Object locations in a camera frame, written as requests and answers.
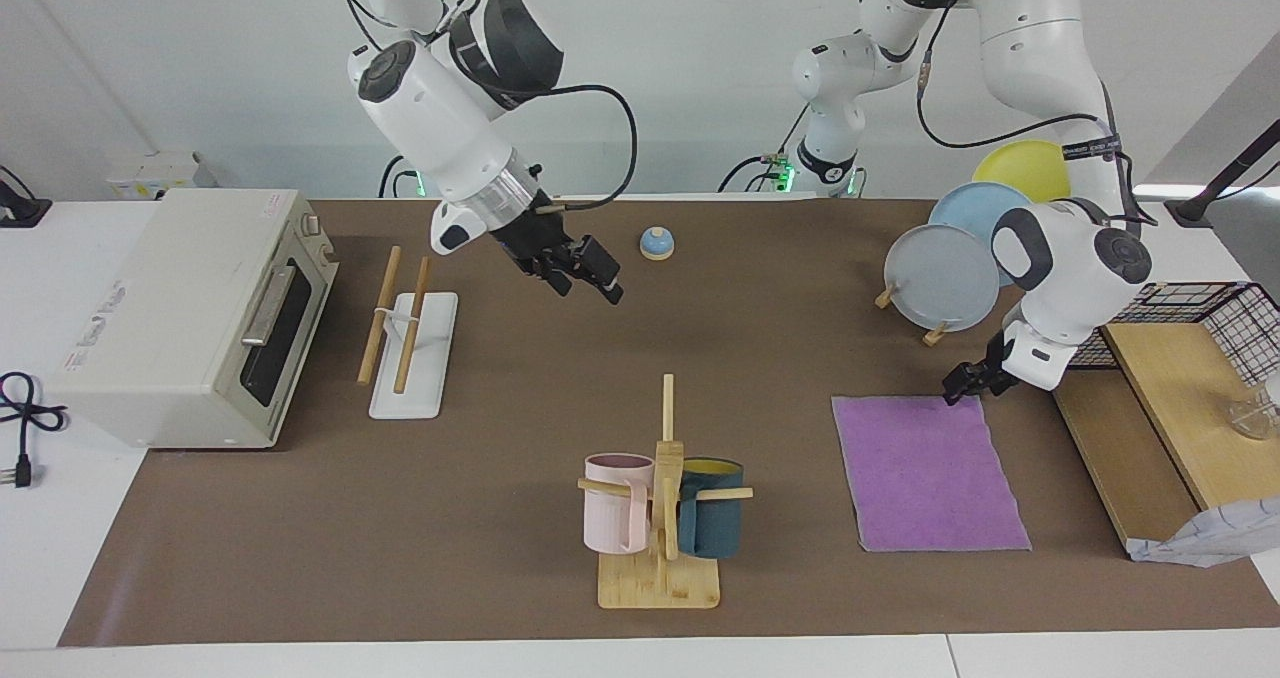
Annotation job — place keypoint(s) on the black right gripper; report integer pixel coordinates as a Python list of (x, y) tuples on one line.
[(535, 238)]

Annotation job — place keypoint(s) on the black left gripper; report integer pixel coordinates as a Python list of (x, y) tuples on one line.
[(990, 368)]

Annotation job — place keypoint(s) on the purple and grey towel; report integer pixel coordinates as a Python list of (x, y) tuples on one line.
[(925, 473)]

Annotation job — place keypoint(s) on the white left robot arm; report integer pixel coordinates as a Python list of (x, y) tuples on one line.
[(1060, 258)]

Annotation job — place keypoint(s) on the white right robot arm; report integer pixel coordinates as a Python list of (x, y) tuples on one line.
[(440, 118)]

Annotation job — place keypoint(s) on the wooden plate rack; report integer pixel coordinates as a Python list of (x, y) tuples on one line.
[(935, 336)]

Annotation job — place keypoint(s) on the white towel rack wooden bars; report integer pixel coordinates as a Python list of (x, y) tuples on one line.
[(415, 368)]

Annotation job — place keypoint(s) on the small blue call bell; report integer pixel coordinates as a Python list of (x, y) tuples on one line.
[(657, 246)]

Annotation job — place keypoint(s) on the grey plate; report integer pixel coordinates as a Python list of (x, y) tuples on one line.
[(940, 278)]

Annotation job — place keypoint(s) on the light blue plate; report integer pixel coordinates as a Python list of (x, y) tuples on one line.
[(975, 208)]

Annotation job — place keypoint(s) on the wooden shelf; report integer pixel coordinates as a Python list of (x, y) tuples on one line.
[(1170, 398)]

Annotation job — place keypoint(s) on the yellow plate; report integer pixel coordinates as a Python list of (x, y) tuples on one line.
[(1025, 168)]

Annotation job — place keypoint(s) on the pink mug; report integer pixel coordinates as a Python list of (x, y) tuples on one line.
[(610, 518)]

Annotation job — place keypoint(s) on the brown table mat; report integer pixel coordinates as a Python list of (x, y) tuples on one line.
[(480, 518)]

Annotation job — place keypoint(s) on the marble pattern paper sheet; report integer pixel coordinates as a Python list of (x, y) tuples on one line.
[(1210, 538)]

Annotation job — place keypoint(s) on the clear glass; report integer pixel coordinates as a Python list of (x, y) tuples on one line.
[(1255, 413)]

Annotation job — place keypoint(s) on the dark teal mug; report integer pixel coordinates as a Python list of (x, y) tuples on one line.
[(715, 528)]

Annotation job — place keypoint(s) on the wooden mug tree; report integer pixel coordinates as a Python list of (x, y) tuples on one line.
[(660, 583)]

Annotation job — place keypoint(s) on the beige toaster oven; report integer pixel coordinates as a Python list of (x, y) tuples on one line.
[(170, 308)]

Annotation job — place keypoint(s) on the black camera stand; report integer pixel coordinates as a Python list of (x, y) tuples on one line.
[(1195, 206)]

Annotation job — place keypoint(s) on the black clamp mount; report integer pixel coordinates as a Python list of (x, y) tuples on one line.
[(20, 210)]

